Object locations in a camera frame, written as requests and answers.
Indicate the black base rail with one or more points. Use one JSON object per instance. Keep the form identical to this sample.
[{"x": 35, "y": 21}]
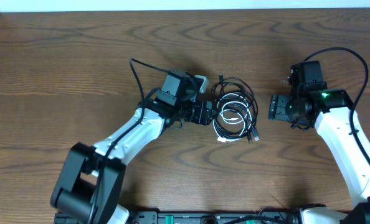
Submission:
[{"x": 203, "y": 217}]

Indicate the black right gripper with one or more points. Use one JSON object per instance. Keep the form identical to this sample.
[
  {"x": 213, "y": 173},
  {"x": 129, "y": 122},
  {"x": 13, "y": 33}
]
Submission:
[{"x": 276, "y": 109}]

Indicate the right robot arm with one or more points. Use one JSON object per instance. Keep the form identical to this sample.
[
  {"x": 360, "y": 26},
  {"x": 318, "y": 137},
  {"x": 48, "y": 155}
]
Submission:
[{"x": 311, "y": 105}]

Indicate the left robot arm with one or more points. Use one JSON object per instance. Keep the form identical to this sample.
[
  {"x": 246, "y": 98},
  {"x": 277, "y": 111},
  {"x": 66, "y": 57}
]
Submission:
[{"x": 89, "y": 184}]

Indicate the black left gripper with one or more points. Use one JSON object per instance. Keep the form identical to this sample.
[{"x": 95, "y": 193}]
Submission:
[{"x": 205, "y": 119}]

